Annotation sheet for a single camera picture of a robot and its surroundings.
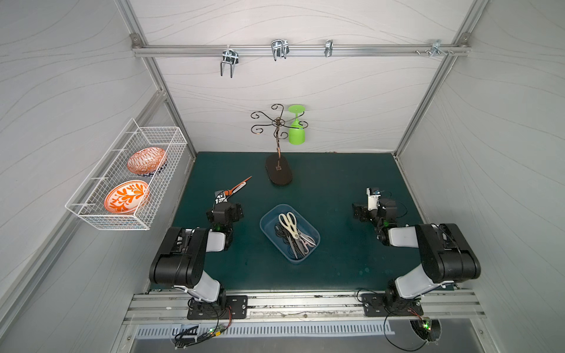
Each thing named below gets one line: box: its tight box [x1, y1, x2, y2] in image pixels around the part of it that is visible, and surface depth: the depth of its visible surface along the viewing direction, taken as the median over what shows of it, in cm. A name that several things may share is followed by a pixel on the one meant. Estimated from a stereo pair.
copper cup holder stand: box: [250, 103, 309, 186], surface depth 109 cm
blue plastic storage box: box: [258, 203, 321, 265], surface depth 92 cm
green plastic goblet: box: [287, 104, 307, 146], surface depth 101 cm
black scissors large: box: [274, 223, 297, 251], surface depth 89 cm
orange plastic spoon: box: [223, 175, 254, 197], surface depth 107 cm
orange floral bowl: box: [103, 179, 151, 215], surface depth 64 cm
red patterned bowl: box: [126, 147, 168, 177], surface depth 73 cm
